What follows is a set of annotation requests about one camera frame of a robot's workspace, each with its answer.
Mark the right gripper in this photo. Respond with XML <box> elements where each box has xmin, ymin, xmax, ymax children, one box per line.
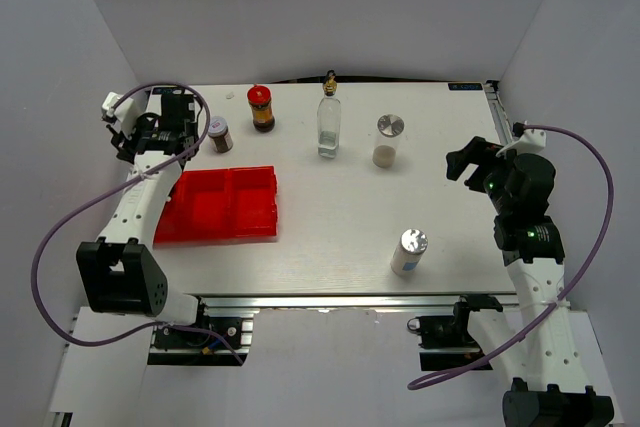
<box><xmin>445</xmin><ymin>136</ymin><xmax>515</xmax><ymax>215</ymax></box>

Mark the clear glass oil bottle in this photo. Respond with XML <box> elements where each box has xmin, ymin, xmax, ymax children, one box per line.
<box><xmin>317</xmin><ymin>70</ymin><xmax>341</xmax><ymax>159</ymax></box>

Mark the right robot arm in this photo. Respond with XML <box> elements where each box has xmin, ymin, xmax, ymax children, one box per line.
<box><xmin>446</xmin><ymin>137</ymin><xmax>614</xmax><ymax>426</ymax></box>

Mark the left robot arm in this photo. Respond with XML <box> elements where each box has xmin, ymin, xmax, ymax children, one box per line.
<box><xmin>76</xmin><ymin>86</ymin><xmax>212</xmax><ymax>346</ymax></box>

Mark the small dark spice jar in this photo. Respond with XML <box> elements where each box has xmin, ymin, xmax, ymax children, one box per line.
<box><xmin>207</xmin><ymin>116</ymin><xmax>233</xmax><ymax>154</ymax></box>

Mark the clear jar with metal lid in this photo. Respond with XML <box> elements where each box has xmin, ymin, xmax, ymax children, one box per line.
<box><xmin>372</xmin><ymin>114</ymin><xmax>405</xmax><ymax>168</ymax></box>

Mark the red-capped brown sauce bottle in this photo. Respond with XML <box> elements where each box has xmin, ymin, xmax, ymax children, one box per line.
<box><xmin>247</xmin><ymin>84</ymin><xmax>276</xmax><ymax>133</ymax></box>

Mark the red plastic organizer tray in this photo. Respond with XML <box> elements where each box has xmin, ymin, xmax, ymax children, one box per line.
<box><xmin>154</xmin><ymin>166</ymin><xmax>278</xmax><ymax>246</ymax></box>

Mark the white shaker with metal lid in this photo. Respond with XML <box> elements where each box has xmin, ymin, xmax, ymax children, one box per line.
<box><xmin>390</xmin><ymin>229</ymin><xmax>428</xmax><ymax>276</ymax></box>

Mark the aluminium table rail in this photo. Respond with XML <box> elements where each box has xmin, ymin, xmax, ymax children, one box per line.
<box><xmin>483</xmin><ymin>80</ymin><xmax>514</xmax><ymax>145</ymax></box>

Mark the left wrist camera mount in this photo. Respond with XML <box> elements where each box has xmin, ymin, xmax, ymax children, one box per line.
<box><xmin>101</xmin><ymin>92</ymin><xmax>143</xmax><ymax>136</ymax></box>

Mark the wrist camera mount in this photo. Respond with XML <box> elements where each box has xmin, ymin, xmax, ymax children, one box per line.
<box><xmin>101</xmin><ymin>92</ymin><xmax>143</xmax><ymax>136</ymax></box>
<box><xmin>496</xmin><ymin>122</ymin><xmax>546</xmax><ymax>158</ymax></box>

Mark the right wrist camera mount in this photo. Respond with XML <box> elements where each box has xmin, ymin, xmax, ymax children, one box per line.
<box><xmin>496</xmin><ymin>122</ymin><xmax>546</xmax><ymax>158</ymax></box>

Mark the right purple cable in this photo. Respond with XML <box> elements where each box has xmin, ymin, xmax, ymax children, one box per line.
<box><xmin>407</xmin><ymin>122</ymin><xmax>614</xmax><ymax>392</ymax></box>

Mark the purple cable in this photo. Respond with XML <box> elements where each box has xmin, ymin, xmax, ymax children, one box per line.
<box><xmin>30</xmin><ymin>80</ymin><xmax>246</xmax><ymax>366</ymax></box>
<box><xmin>407</xmin><ymin>122</ymin><xmax>614</xmax><ymax>392</ymax></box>

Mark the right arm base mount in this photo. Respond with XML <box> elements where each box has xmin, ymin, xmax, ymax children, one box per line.
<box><xmin>406</xmin><ymin>294</ymin><xmax>503</xmax><ymax>372</ymax></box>

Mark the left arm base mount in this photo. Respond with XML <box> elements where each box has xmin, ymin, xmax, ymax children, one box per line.
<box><xmin>147</xmin><ymin>308</ymin><xmax>254</xmax><ymax>367</ymax></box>

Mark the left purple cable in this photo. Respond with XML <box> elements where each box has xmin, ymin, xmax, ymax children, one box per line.
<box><xmin>30</xmin><ymin>80</ymin><xmax>246</xmax><ymax>366</ymax></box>

